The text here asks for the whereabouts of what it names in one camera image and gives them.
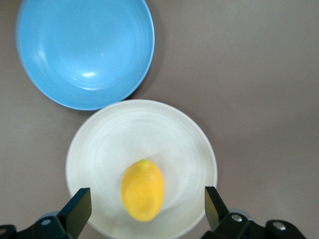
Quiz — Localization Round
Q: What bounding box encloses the cream round plate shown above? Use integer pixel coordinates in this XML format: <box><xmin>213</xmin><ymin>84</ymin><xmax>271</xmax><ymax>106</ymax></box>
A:
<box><xmin>66</xmin><ymin>99</ymin><xmax>218</xmax><ymax>239</ymax></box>

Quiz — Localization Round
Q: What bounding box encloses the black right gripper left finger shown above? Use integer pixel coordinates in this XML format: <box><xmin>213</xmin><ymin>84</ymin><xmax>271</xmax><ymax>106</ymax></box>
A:
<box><xmin>17</xmin><ymin>188</ymin><xmax>92</xmax><ymax>239</ymax></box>

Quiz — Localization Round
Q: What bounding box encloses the yellow lemon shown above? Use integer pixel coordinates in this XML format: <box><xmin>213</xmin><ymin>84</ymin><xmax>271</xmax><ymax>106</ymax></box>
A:
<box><xmin>121</xmin><ymin>159</ymin><xmax>165</xmax><ymax>222</ymax></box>

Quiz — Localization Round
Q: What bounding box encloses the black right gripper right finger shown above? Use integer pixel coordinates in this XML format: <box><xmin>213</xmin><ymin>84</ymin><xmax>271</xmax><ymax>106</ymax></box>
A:
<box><xmin>204</xmin><ymin>186</ymin><xmax>306</xmax><ymax>239</ymax></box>

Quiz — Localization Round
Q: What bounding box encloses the blue bowl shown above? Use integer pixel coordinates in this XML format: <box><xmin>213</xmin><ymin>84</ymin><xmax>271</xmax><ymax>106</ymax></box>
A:
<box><xmin>15</xmin><ymin>0</ymin><xmax>156</xmax><ymax>111</ymax></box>

